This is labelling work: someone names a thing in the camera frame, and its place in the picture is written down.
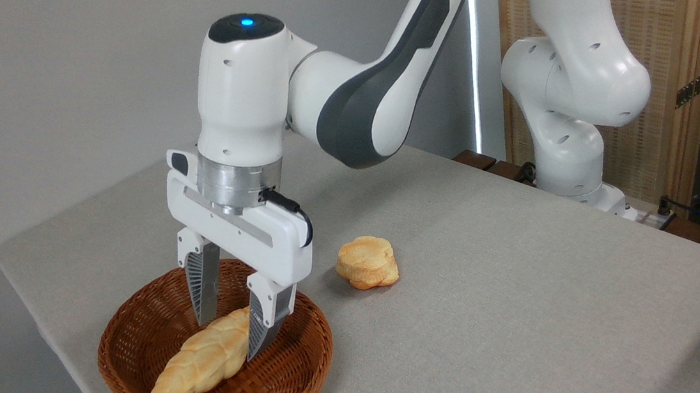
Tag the dark brown wooden block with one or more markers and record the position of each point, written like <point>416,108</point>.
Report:
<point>473,159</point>
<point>508,171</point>

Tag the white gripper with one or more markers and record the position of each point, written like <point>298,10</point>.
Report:
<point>264,240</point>

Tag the black power plug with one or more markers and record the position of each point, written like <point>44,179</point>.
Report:
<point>664,208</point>

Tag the brown wicker basket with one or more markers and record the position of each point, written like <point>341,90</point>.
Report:
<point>279,389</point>

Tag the long braided bread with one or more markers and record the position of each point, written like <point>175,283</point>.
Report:
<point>205,364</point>

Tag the round flat bread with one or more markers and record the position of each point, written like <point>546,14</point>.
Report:
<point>369,264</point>

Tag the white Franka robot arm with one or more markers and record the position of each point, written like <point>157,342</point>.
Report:
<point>588,71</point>

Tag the brass screen hinge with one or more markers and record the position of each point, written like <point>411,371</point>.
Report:
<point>693,88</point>

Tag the wooden rattan folding screen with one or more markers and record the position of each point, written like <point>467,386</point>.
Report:
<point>658,0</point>

